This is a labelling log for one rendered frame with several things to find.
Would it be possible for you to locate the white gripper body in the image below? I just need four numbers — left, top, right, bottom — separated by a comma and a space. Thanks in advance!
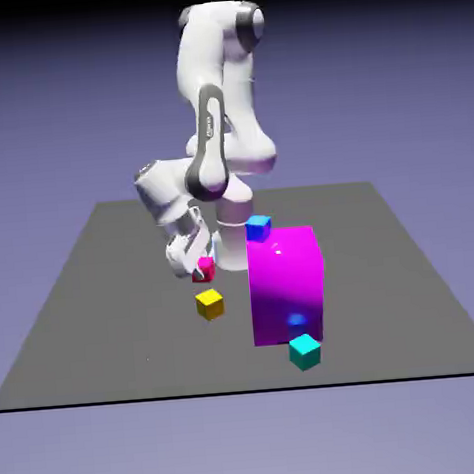
163, 221, 216, 280

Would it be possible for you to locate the small red cube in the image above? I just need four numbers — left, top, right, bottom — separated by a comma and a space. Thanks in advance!
189, 255, 217, 285

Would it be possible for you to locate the small yellow cube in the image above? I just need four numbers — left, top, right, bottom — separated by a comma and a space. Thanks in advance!
194, 287, 226, 322

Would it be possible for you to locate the small blue cube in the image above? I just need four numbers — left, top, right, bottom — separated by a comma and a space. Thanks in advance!
243, 213, 274, 244

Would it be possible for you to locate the small teal cube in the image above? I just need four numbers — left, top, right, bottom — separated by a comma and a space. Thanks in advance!
287, 331, 324, 373

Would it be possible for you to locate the large magenta box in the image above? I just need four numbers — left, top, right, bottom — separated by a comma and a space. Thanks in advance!
243, 223, 331, 348

